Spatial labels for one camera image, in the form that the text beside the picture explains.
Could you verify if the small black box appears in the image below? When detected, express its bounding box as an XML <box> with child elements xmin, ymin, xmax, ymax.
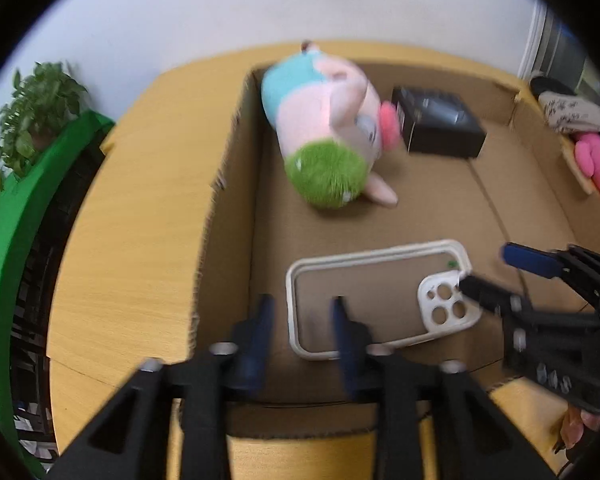
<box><xmin>390</xmin><ymin>85</ymin><xmax>488</xmax><ymax>160</ymax></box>

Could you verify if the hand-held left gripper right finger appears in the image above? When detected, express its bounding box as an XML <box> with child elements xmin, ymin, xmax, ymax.
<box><xmin>329</xmin><ymin>295</ymin><xmax>556</xmax><ymax>480</ymax></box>

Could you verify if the dark cloth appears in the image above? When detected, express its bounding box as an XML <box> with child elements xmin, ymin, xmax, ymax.
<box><xmin>528</xmin><ymin>75</ymin><xmax>577</xmax><ymax>97</ymax></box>

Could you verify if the person's right hand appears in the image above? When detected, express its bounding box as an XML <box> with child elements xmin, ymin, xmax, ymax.
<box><xmin>559</xmin><ymin>402</ymin><xmax>600</xmax><ymax>454</ymax></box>

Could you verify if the white phone case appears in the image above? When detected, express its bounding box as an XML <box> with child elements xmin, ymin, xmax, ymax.
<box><xmin>285</xmin><ymin>238</ymin><xmax>483</xmax><ymax>362</ymax></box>

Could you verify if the green potted plant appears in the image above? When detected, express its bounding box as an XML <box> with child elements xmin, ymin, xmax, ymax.
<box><xmin>0</xmin><ymin>60</ymin><xmax>89</xmax><ymax>207</ymax></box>

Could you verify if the black mesh chair back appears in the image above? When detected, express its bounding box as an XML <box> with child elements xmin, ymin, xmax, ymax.
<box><xmin>9</xmin><ymin>132</ymin><xmax>107</xmax><ymax>457</ymax></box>

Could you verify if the green curved chair frame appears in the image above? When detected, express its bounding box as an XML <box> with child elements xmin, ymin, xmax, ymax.
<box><xmin>0</xmin><ymin>109</ymin><xmax>116</xmax><ymax>479</ymax></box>

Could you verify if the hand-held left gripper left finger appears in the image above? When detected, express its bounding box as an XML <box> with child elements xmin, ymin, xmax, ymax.
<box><xmin>47</xmin><ymin>293</ymin><xmax>277</xmax><ymax>480</ymax></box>

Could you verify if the brown cardboard box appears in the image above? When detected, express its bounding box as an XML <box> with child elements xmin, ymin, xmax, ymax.
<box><xmin>187</xmin><ymin>57</ymin><xmax>600</xmax><ymax>442</ymax></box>

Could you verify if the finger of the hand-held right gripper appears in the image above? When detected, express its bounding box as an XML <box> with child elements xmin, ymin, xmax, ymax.
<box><xmin>457</xmin><ymin>274</ymin><xmax>600</xmax><ymax>329</ymax></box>
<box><xmin>501</xmin><ymin>242</ymin><xmax>600</xmax><ymax>302</ymax></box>

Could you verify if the pink and teal plush toy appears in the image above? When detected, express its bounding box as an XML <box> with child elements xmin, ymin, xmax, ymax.
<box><xmin>259</xmin><ymin>40</ymin><xmax>405</xmax><ymax>211</ymax></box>

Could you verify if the grey patterned cloth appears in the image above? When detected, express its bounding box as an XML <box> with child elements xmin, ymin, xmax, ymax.
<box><xmin>537</xmin><ymin>90</ymin><xmax>600</xmax><ymax>147</ymax></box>

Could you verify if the window frame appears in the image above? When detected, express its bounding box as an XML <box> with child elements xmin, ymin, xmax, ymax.
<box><xmin>517</xmin><ymin>0</ymin><xmax>600</xmax><ymax>92</ymax></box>

